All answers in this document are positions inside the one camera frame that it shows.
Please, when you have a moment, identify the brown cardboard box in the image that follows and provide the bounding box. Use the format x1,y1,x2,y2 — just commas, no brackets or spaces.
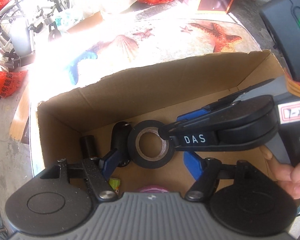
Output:
36,49,294,195

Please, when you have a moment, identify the black electrical tape roll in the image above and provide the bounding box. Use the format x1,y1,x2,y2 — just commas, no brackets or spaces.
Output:
127,120,176,169

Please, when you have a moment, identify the green battery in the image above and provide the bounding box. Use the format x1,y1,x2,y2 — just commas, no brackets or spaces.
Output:
109,177,122,198

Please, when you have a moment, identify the black jar with gold lid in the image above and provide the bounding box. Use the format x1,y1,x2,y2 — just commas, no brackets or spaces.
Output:
109,121,131,167

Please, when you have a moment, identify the pink tape roll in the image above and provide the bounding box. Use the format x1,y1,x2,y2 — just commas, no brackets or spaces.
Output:
136,184,169,193

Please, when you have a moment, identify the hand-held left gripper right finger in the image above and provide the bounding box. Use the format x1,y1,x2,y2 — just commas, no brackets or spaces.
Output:
182,151,268,202

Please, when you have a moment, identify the black cylinder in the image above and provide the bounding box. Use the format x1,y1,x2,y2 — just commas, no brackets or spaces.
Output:
80,135,97,160

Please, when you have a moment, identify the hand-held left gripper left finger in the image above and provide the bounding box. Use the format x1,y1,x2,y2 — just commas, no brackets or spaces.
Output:
40,149,118,202

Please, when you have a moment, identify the person's right hand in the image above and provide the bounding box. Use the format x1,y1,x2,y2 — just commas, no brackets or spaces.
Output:
261,145,300,200

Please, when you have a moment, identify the grey wheelchair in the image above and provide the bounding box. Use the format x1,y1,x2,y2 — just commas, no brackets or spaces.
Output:
0,0,70,70

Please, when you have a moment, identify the green white plastic bag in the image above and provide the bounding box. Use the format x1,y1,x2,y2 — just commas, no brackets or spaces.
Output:
54,12,83,27

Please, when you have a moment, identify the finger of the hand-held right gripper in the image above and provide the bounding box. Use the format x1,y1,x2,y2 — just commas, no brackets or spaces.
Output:
161,100,240,141
216,78,276,105

